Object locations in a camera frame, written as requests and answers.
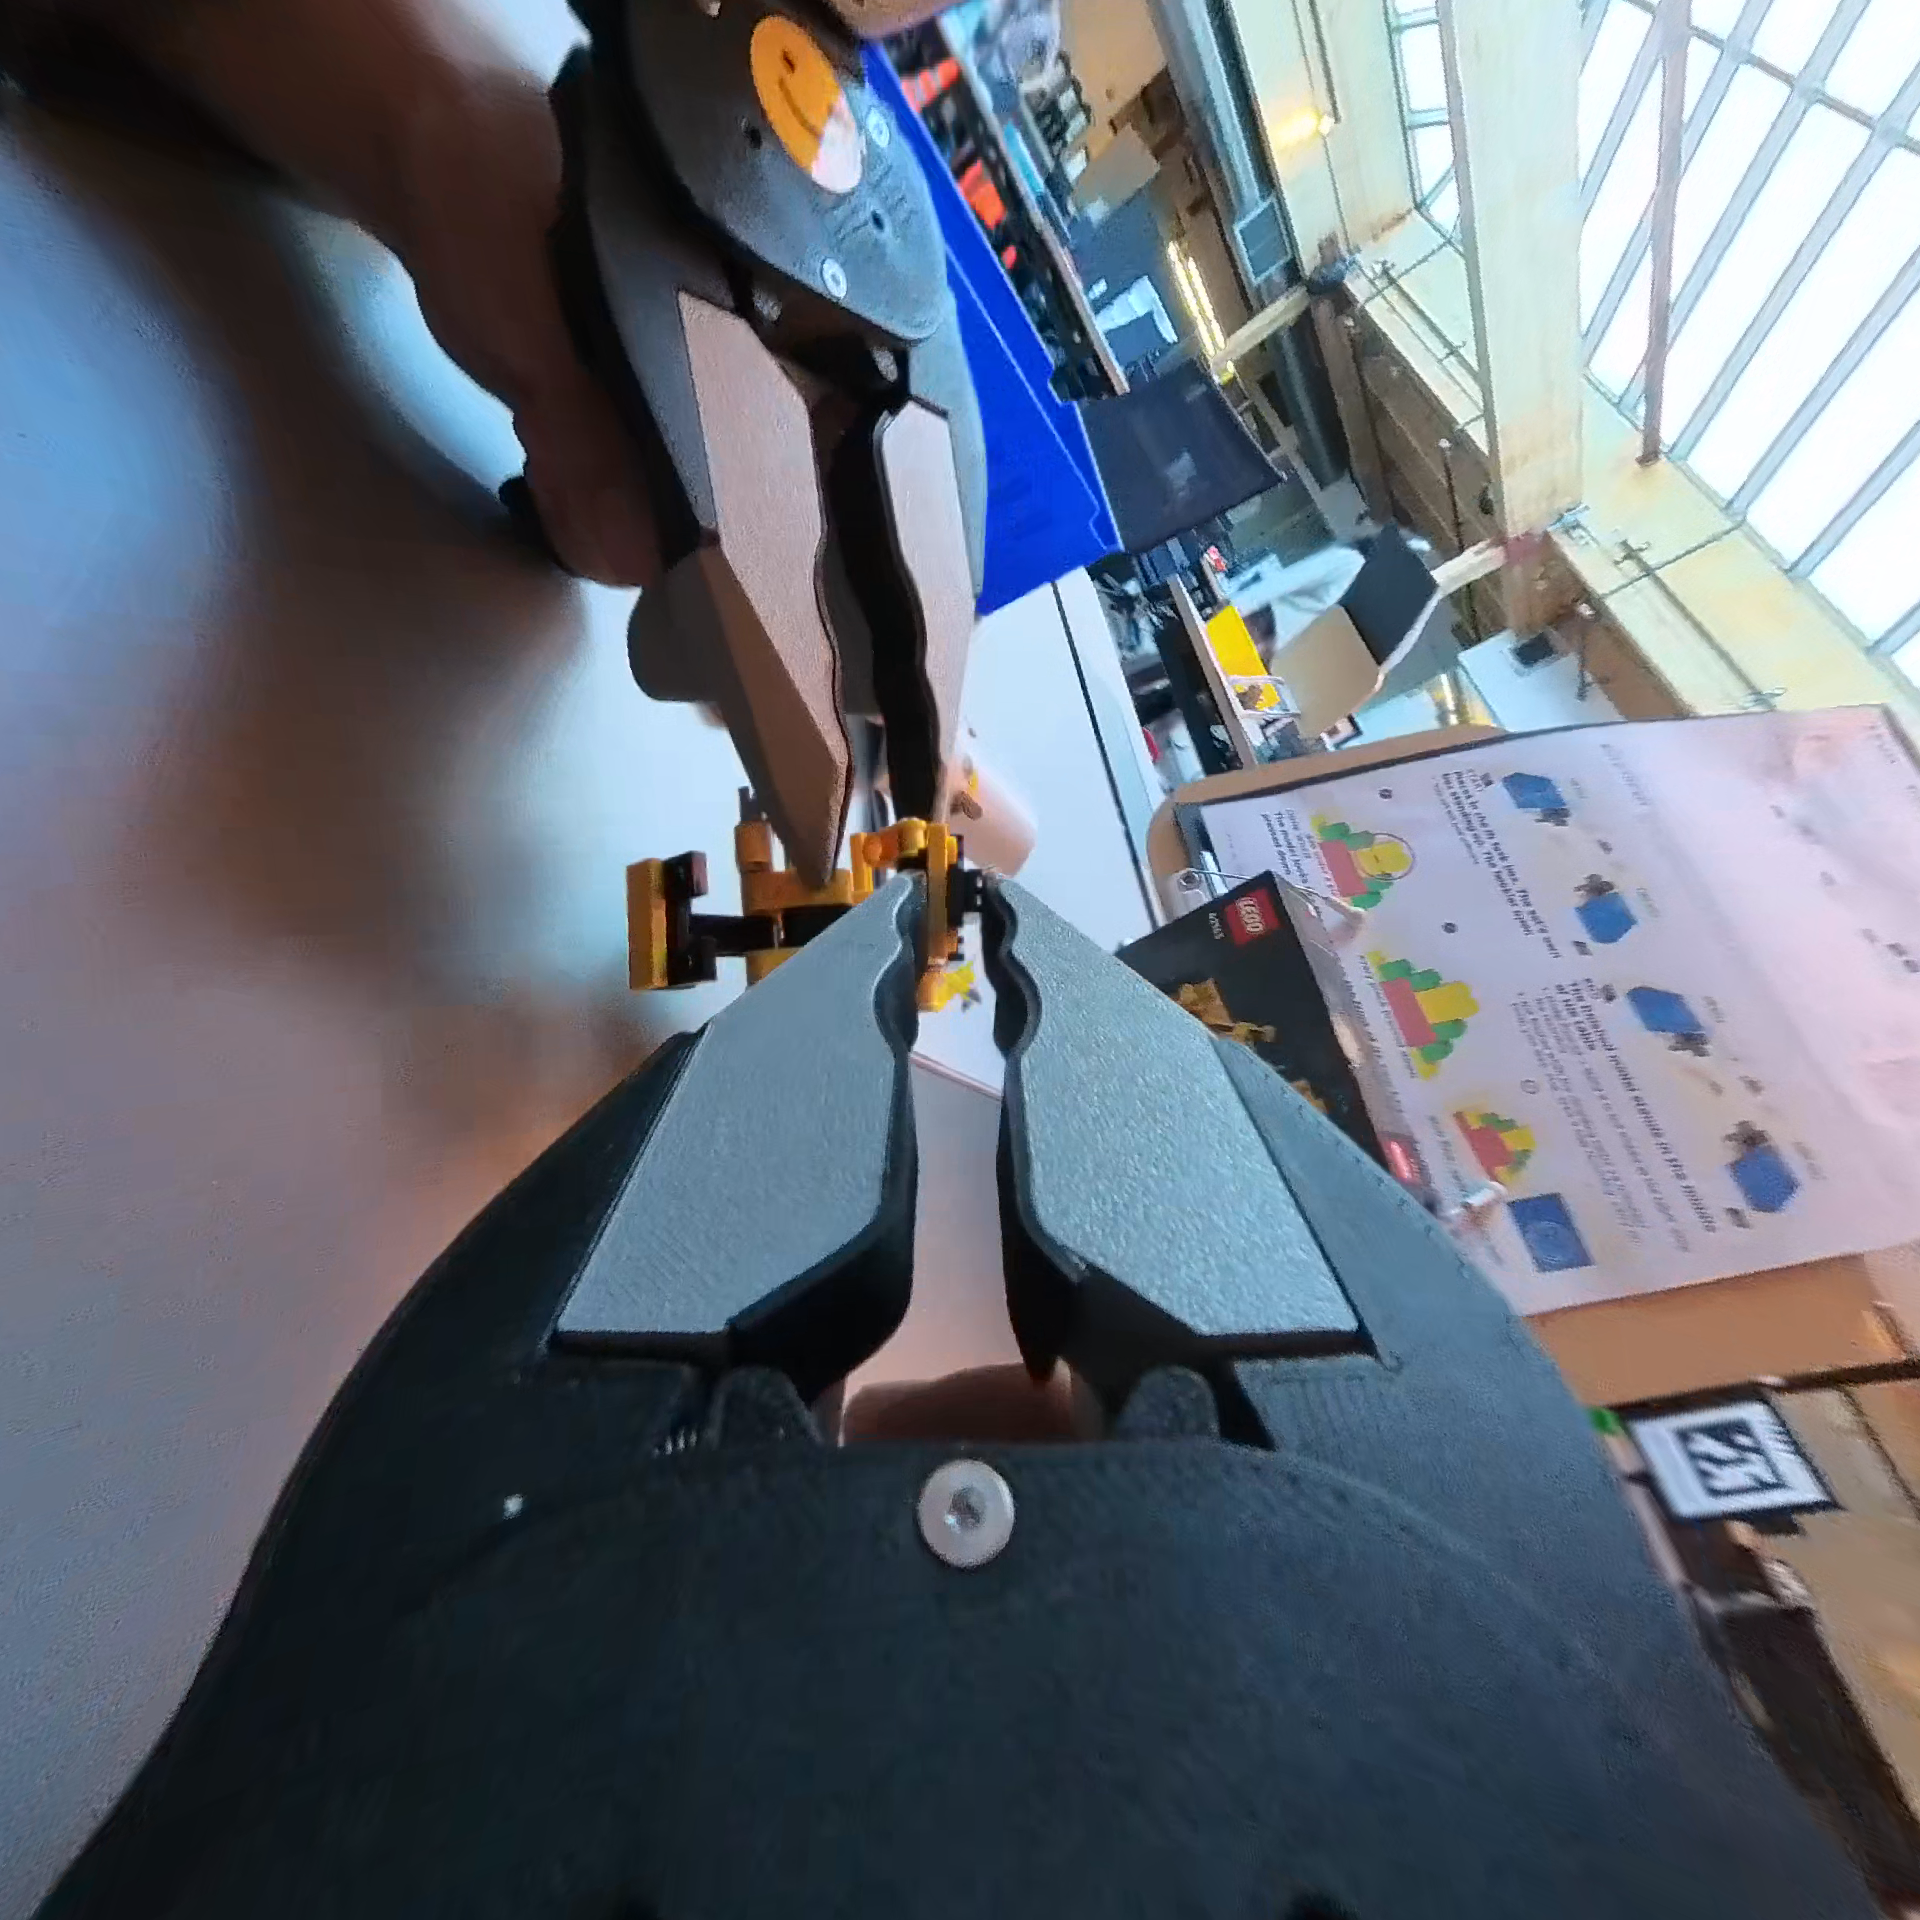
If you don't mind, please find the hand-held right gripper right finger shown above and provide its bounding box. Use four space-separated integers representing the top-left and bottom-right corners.
982 877 1366 1406

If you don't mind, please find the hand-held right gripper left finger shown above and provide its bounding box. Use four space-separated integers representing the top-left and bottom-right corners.
553 873 923 1399

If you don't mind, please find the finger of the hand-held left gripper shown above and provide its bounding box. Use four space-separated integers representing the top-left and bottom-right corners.
861 400 978 821
627 289 859 890

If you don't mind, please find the yellow black lego model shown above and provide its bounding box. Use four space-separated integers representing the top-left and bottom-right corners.
625 789 993 1016

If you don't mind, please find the person's left forearm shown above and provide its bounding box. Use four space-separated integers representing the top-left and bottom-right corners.
0 0 579 228

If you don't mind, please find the black lego set box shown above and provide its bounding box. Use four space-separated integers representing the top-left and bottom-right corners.
1118 869 1445 1208

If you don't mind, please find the person's left hand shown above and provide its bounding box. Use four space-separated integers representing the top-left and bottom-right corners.
382 57 664 592

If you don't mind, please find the blue plastic bin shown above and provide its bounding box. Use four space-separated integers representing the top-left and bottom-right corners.
861 44 1127 619

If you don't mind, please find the yellow plastic bin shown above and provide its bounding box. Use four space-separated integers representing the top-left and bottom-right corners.
1204 603 1286 715

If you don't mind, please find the printed instruction sheet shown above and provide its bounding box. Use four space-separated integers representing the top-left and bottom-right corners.
1199 706 1920 1317

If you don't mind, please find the black white marker tag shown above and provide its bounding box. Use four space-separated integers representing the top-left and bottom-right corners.
1624 1391 1840 1527

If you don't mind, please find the pale wooden column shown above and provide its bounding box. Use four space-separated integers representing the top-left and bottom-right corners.
1432 0 1587 544

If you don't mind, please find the large glass skylight window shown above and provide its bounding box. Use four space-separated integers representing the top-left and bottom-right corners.
1386 0 1920 682

